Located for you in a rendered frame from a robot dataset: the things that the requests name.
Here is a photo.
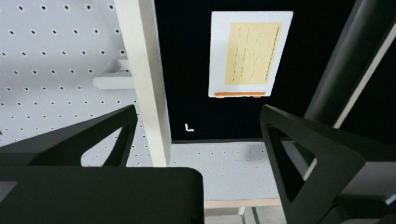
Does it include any grey perforated base plate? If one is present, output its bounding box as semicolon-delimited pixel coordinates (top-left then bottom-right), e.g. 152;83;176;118
0;0;279;201

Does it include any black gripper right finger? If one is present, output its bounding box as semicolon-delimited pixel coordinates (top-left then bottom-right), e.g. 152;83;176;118
259;104;396;224

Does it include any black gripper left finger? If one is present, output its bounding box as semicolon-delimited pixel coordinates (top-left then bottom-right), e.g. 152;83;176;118
0;104;138;166

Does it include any grey lab imager with drawer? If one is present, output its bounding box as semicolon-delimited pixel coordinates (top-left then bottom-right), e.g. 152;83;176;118
93;0;396;167

